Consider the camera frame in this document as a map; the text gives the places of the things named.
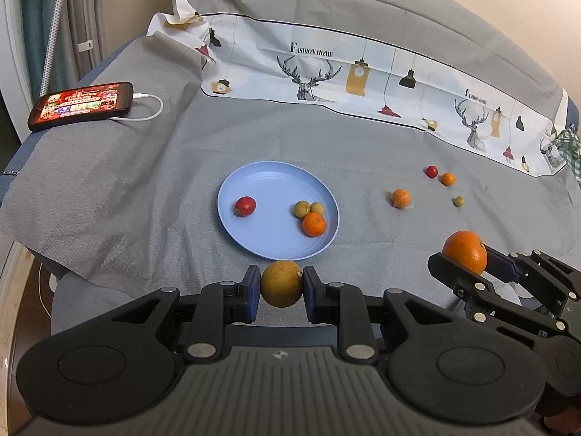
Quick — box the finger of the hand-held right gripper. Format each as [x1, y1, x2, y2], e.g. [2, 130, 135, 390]
[484, 245, 581, 306]
[427, 251, 564, 342]

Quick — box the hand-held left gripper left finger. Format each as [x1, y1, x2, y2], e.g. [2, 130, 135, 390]
[111, 266, 263, 363]

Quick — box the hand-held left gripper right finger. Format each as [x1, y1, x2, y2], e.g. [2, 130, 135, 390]
[304, 267, 455, 363]

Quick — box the brownish-yellow round fruit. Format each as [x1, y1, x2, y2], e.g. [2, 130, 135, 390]
[260, 260, 304, 308]

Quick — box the blue plate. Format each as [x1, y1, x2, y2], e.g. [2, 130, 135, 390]
[217, 161, 340, 262]

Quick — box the person's right hand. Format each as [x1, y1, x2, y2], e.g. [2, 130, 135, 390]
[532, 400, 581, 436]

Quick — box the green plaid cloth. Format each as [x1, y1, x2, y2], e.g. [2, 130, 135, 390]
[551, 125, 581, 176]

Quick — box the grey bed sheet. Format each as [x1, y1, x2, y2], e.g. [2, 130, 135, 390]
[0, 0, 581, 314]

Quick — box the white deer print cloth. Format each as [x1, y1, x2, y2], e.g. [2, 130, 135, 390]
[147, 0, 575, 178]

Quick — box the black smartphone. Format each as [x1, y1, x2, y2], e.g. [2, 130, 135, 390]
[28, 82, 134, 132]

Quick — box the grey curtain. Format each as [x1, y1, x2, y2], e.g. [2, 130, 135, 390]
[61, 0, 177, 78]

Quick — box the teal curtain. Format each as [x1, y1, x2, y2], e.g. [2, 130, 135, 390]
[18, 0, 62, 89]

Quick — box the white charging cable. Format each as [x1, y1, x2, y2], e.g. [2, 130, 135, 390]
[113, 93, 164, 122]

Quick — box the speckled cord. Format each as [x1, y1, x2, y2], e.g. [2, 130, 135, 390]
[42, 0, 72, 94]

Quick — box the white frame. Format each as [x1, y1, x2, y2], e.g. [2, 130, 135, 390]
[0, 0, 33, 142]

